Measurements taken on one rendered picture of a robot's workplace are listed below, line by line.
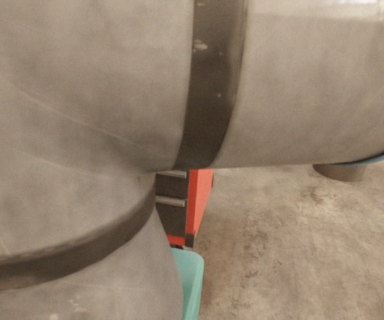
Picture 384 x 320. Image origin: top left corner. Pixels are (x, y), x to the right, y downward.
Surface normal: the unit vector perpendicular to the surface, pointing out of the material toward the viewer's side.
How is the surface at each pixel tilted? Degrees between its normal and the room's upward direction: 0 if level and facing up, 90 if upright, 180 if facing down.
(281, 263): 0
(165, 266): 73
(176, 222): 90
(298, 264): 0
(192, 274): 0
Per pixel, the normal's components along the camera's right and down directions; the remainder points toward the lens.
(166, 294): 0.95, -0.12
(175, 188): -0.22, 0.40
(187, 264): 0.06, -0.90
